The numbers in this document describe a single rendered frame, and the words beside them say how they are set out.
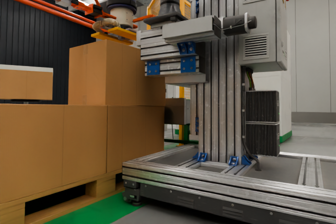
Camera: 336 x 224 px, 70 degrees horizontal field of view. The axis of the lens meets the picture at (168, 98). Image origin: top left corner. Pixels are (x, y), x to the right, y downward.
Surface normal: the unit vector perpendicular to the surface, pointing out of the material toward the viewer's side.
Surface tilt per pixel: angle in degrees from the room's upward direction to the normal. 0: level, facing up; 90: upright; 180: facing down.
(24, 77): 90
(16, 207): 90
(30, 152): 90
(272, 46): 90
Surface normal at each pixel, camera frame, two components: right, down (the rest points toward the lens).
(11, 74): 0.43, -0.04
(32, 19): 0.86, -0.01
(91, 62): -0.59, -0.04
